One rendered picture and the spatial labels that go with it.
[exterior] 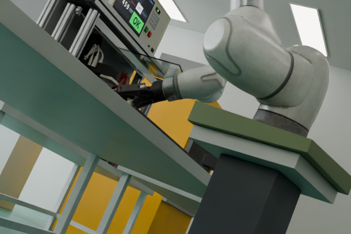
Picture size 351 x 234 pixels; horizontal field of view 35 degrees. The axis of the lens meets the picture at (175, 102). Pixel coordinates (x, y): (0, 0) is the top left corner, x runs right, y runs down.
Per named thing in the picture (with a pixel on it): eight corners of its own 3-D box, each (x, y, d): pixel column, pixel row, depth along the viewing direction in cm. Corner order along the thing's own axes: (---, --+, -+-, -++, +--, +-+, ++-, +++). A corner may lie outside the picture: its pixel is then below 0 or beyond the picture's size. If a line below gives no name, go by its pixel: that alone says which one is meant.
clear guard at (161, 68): (203, 103, 237) (209, 91, 238) (186, 81, 216) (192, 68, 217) (140, 83, 251) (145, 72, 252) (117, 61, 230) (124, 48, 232)
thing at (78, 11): (143, 81, 253) (145, 75, 253) (77, 13, 198) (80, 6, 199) (140, 80, 253) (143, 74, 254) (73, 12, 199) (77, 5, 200)
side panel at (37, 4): (22, 75, 197) (62, -3, 203) (17, 72, 194) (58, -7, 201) (-33, 56, 209) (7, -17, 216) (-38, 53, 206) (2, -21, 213)
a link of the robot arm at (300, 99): (321, 137, 153) (352, 66, 156) (276, 108, 144) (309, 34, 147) (282, 129, 167) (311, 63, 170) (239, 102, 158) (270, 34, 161)
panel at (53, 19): (107, 128, 252) (135, 69, 259) (24, 68, 195) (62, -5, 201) (105, 127, 253) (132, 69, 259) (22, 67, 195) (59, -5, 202)
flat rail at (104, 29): (156, 88, 249) (159, 82, 250) (92, 21, 195) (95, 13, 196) (153, 87, 250) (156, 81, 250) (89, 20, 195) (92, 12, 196)
